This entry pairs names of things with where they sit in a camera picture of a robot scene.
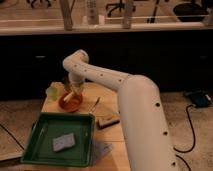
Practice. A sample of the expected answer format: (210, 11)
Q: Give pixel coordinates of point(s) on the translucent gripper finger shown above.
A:
(80, 90)
(72, 89)

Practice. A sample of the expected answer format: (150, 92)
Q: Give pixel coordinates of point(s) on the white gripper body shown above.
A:
(76, 80)

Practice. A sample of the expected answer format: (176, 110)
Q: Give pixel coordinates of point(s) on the yellow banana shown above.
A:
(68, 97)

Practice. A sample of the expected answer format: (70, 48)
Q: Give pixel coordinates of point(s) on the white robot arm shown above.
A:
(143, 121)

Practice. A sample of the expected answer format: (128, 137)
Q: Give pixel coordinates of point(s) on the red bowl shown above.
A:
(72, 105)

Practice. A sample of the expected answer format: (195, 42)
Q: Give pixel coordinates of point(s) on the brown scrub brush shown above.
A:
(107, 121)

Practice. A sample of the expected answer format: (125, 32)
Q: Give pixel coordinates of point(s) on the grey sponge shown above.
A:
(63, 142)

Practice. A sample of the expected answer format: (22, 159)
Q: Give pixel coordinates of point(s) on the grey cloth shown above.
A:
(99, 150)

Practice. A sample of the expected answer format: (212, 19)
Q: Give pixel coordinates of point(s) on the green plastic tray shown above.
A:
(39, 149)

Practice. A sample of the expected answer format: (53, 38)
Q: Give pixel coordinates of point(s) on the black device on floor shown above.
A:
(199, 98)

